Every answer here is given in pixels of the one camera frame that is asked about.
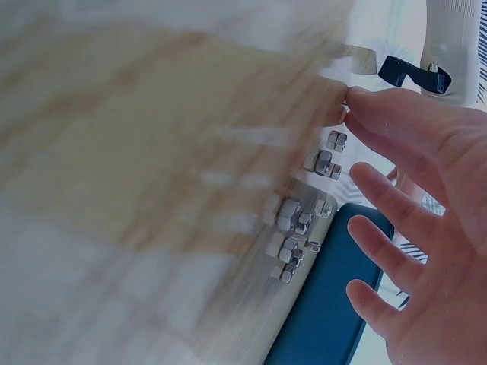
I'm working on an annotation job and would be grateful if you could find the person's right hand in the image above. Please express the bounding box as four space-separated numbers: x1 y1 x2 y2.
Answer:
343 86 487 365

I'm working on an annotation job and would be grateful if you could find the black wrist band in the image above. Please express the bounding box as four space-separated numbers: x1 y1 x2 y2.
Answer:
378 55 454 94

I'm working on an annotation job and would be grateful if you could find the blue rectangular box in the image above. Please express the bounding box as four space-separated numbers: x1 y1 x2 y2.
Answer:
264 203 396 365

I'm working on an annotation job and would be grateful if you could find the pile of metal nuts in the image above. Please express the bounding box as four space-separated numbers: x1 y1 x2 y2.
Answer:
262 129 349 286

